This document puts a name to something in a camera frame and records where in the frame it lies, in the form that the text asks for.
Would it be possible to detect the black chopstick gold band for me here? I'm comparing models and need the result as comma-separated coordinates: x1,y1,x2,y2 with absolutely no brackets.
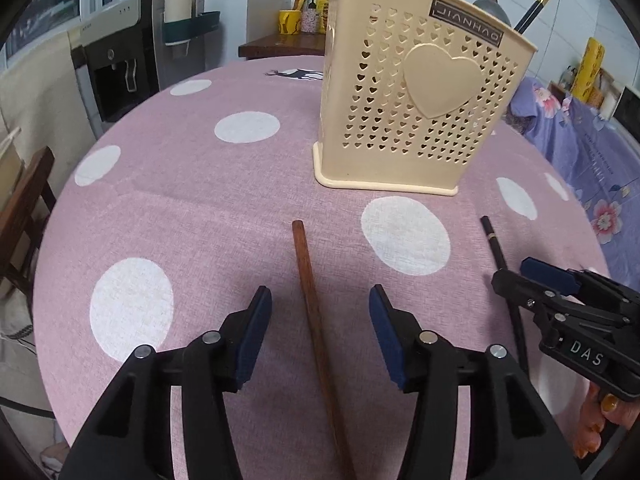
479,214,532,376

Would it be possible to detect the brown chopstick pair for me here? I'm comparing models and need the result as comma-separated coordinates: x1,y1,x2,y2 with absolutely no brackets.
292,220,357,479

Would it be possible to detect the grey metal ladle spoon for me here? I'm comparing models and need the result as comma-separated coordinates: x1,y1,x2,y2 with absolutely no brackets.
473,0,511,27

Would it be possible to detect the right hand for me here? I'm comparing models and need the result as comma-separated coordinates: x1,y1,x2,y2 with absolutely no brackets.
573,382,639,460

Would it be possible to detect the pink polka dot tablecloth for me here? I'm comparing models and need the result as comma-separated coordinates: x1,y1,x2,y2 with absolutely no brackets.
34,56,608,479

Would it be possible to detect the purple floral cloth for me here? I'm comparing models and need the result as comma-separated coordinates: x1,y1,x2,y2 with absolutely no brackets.
506,77,639,289

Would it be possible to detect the white microwave oven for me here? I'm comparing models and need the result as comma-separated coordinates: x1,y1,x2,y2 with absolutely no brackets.
612,86,640,142

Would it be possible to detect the cream plastic utensil holder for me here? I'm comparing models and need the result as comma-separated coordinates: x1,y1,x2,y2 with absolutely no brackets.
312,0,536,196

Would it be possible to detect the wooden chair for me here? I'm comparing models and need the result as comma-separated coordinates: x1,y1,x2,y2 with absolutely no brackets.
1,146,56,299

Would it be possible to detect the yellow package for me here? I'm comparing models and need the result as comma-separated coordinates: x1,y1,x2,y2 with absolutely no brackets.
570,37,605,107

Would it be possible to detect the dark wooden counter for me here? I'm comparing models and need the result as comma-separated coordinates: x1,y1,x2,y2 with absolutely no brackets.
238,34,326,60

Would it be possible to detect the water dispenser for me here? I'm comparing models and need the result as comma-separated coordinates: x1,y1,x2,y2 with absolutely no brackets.
70,0,168,138

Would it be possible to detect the yellow mug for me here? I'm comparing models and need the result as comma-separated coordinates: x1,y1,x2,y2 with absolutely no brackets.
278,10,303,36

